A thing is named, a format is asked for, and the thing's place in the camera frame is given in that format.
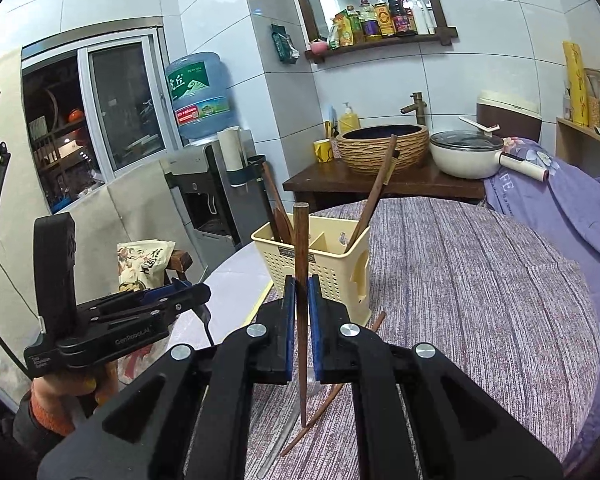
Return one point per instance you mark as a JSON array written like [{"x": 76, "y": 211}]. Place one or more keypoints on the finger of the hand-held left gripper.
[
  {"x": 130, "y": 299},
  {"x": 180, "y": 305}
]

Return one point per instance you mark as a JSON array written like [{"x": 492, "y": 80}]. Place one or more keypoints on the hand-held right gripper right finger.
[{"x": 315, "y": 332}]

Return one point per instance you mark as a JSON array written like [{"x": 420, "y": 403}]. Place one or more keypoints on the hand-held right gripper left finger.
[{"x": 290, "y": 327}]

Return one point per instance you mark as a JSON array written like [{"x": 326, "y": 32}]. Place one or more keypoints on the dark metal spoon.
[{"x": 205, "y": 320}]

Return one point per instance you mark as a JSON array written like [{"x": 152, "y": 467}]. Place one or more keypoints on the yellow plastic utensil basket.
[{"x": 340, "y": 280}]

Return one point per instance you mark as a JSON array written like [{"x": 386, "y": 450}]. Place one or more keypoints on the person's left forearm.
[{"x": 40, "y": 415}]

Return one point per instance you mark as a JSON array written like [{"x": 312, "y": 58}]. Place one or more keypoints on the person's left hand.
[{"x": 65, "y": 385}]

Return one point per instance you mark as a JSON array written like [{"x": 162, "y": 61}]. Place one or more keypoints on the printed snack bag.
[{"x": 145, "y": 265}]

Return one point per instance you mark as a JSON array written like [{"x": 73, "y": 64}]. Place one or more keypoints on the dark wooden stool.
[{"x": 180, "y": 262}]

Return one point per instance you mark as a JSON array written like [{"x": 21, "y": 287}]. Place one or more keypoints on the silver water dispenser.
[{"x": 205, "y": 195}]

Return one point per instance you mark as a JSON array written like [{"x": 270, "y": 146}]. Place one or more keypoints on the grey blue cup holder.
[{"x": 247, "y": 175}]

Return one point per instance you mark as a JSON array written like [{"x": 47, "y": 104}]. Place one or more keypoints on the white paper roll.
[{"x": 230, "y": 147}]

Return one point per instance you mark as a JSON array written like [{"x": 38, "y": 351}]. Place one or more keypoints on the aluminium sliding window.
[{"x": 125, "y": 110}]

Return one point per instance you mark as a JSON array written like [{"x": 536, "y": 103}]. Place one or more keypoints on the yellow mug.
[{"x": 323, "y": 151}]

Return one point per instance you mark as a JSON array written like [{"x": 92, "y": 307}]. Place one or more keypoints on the dark wooden vanity table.
[{"x": 420, "y": 185}]

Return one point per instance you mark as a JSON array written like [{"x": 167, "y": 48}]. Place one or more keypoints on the woven pattern basin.
[{"x": 380, "y": 157}]

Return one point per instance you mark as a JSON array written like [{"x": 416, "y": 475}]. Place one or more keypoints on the blue water jug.
[{"x": 200, "y": 95}]

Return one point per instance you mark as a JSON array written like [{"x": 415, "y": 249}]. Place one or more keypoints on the yellow soap dispenser bottle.
[{"x": 350, "y": 121}]

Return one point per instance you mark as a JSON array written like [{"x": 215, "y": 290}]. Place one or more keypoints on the white pot with glass lid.
[{"x": 465, "y": 162}]

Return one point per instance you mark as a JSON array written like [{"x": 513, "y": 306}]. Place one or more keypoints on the bronze faucet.
[{"x": 418, "y": 107}]

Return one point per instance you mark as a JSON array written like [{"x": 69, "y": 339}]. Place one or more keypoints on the green hanging packet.
[{"x": 284, "y": 44}]

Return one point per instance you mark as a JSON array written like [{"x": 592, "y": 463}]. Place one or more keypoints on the pink small bowl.
[{"x": 318, "y": 48}]

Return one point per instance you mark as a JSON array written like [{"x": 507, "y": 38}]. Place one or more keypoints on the purple floral blanket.
[{"x": 570, "y": 210}]

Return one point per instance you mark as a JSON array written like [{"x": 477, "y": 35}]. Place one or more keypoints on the brown white rice cooker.
[{"x": 510, "y": 117}]

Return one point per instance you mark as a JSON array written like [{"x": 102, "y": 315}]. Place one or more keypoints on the yellow green seasoning packet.
[{"x": 341, "y": 32}]

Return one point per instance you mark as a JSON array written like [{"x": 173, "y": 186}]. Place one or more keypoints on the green bottle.
[{"x": 355, "y": 27}]

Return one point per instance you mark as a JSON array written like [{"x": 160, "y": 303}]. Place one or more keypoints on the yellow cooking oil bottle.
[{"x": 369, "y": 22}]

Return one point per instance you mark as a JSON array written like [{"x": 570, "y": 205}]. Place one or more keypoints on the orange label sauce bottle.
[{"x": 384, "y": 19}]

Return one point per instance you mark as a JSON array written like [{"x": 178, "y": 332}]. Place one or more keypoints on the wooden framed mirror shelf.
[{"x": 300, "y": 5}]

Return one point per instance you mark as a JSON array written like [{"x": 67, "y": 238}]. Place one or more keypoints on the light wooden shelf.
[{"x": 580, "y": 145}]

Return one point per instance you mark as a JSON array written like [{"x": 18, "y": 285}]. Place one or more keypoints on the dark soy sauce bottle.
[{"x": 401, "y": 15}]

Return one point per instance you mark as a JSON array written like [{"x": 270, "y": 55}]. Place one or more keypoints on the white plastic bottle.
[{"x": 425, "y": 20}]

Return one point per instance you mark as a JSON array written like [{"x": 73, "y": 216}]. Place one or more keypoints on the wicker holder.
[{"x": 593, "y": 110}]

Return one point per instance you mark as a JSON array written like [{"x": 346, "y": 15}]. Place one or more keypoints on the yellow patterned roll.
[{"x": 575, "y": 85}]

